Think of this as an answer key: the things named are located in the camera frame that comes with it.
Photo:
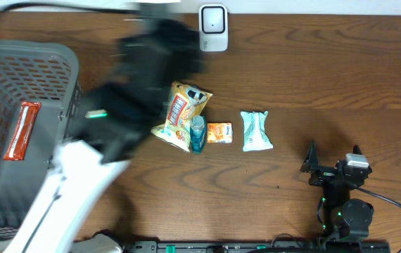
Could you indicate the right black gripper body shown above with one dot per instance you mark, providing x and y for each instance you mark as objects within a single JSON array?
[{"x": 323, "y": 174}]

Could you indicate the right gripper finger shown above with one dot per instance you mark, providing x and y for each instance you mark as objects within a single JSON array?
[
  {"x": 311, "y": 161},
  {"x": 356, "y": 150}
]

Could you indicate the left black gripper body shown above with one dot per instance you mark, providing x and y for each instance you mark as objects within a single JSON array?
[{"x": 127, "y": 50}]

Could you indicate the yellow snack bag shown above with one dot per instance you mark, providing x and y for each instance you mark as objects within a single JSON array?
[{"x": 185, "y": 103}]

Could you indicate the light green tissue pack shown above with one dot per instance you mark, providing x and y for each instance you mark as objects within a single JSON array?
[{"x": 254, "y": 136}]

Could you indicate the blue mouthwash bottle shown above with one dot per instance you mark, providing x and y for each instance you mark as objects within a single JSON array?
[{"x": 197, "y": 133}]

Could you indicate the orange small snack box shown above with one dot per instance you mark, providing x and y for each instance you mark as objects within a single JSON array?
[{"x": 219, "y": 133}]

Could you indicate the red snack bar wrapper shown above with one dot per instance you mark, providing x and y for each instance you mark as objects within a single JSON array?
[{"x": 23, "y": 130}]

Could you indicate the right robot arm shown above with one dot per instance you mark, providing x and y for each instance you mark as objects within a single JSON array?
[{"x": 345, "y": 219}]

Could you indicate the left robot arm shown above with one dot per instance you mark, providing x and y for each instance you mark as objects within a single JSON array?
[{"x": 111, "y": 122}]

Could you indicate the grey plastic shopping basket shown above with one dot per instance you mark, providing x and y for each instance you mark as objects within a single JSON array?
[{"x": 35, "y": 72}]

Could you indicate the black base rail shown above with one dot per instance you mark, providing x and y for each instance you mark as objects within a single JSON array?
[{"x": 148, "y": 246}]

